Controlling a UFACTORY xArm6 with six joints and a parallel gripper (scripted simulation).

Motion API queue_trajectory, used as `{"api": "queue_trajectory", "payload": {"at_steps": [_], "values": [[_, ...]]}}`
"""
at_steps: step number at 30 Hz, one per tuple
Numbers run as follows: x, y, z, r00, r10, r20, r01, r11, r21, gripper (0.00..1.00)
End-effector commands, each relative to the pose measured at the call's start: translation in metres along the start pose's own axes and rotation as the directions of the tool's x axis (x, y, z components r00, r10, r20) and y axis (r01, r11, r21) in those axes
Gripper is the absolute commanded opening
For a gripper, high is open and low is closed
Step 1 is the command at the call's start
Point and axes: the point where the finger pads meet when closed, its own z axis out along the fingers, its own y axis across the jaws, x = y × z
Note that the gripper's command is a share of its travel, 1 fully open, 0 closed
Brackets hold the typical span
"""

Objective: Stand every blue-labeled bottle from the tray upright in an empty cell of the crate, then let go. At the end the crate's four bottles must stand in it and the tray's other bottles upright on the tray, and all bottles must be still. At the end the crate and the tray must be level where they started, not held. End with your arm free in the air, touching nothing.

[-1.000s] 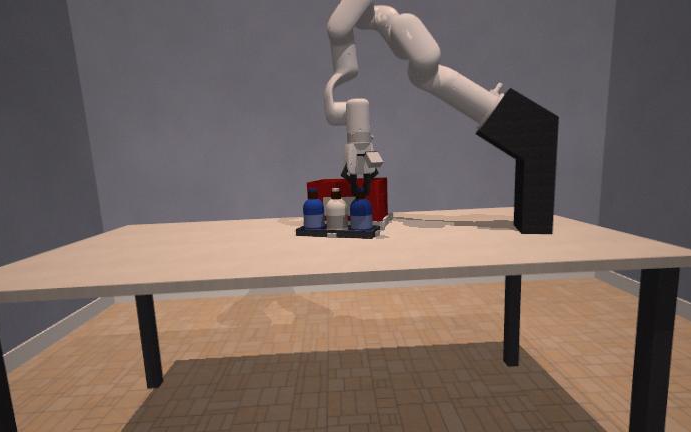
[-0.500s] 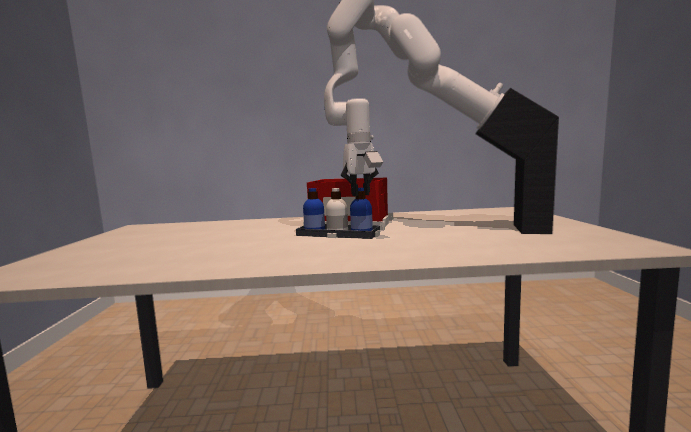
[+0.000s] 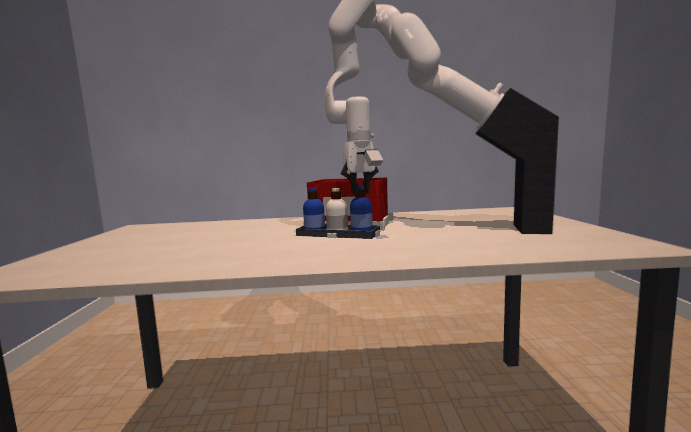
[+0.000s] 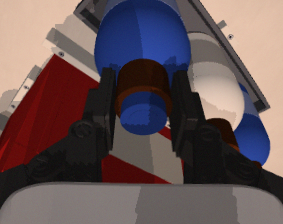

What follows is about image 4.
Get red bottle crate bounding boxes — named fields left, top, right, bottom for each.
left=0, top=54, right=184, bottom=184

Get black flat tray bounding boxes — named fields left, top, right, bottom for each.
left=73, top=0, right=271, bottom=114

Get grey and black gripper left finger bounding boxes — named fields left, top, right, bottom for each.
left=0, top=67, right=116, bottom=209

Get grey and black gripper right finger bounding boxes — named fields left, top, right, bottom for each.
left=169, top=70, right=283, bottom=203

